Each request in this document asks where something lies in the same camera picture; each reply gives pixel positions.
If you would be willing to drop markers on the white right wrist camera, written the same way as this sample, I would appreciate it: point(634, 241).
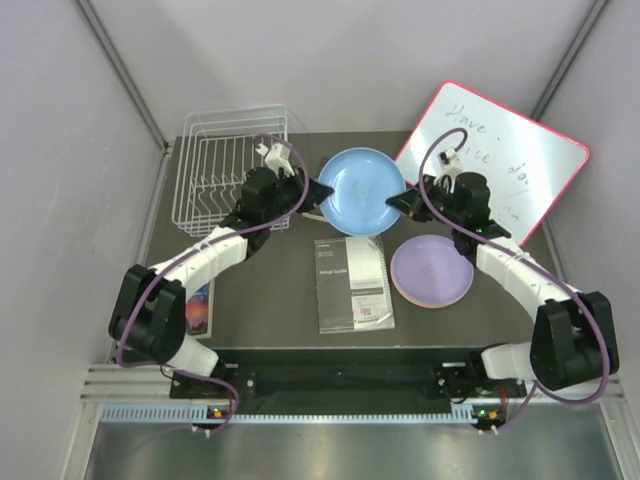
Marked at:
point(451, 167)

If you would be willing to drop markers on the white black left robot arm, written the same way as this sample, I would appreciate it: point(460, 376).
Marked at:
point(149, 316)

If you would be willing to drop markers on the blue slotted cable duct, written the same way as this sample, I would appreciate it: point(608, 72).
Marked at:
point(205, 414)

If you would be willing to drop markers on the Tale of Two Cities book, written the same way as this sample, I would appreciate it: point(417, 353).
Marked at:
point(314, 217)

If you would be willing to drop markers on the purple plate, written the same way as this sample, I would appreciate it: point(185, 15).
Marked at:
point(429, 268)

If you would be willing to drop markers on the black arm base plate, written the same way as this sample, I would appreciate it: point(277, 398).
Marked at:
point(435, 374)

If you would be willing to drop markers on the white wire dish rack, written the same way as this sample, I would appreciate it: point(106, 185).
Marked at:
point(216, 150)

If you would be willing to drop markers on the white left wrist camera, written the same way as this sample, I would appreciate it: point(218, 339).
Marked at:
point(276, 158)

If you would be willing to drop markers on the colourful sunset cover book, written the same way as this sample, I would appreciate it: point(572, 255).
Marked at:
point(199, 312)

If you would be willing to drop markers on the pink framed whiteboard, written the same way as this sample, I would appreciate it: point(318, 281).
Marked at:
point(528, 166)

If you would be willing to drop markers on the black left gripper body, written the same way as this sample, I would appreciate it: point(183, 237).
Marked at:
point(287, 191)

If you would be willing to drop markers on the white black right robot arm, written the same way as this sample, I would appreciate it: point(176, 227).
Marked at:
point(573, 338)

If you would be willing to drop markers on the Setup Guide booklet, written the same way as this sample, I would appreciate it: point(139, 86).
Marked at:
point(352, 284)

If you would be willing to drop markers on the blue plate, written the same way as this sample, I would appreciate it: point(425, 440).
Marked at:
point(362, 179)

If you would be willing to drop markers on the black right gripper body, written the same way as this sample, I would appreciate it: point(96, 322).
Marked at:
point(440, 202)

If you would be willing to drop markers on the yellow plate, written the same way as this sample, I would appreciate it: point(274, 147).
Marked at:
point(429, 305)

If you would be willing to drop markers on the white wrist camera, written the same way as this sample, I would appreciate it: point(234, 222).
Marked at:
point(276, 158)
point(451, 167)

